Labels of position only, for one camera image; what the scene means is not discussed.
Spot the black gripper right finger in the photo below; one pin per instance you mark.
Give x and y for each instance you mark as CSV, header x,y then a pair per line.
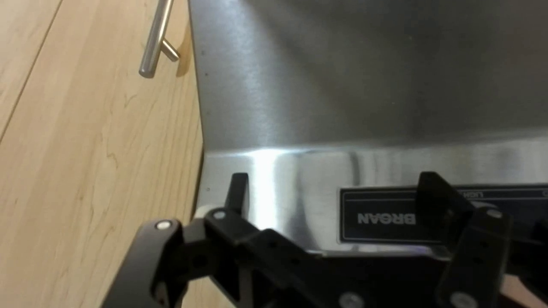
x,y
473,257

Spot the light wooden wall cabinet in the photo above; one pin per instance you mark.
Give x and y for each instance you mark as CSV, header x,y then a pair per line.
x,y
86,172

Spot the stainless steel range hood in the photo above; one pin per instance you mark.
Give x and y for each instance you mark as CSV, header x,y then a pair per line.
x,y
370,86

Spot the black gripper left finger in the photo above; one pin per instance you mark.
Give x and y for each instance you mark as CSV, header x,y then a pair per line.
x,y
188,263

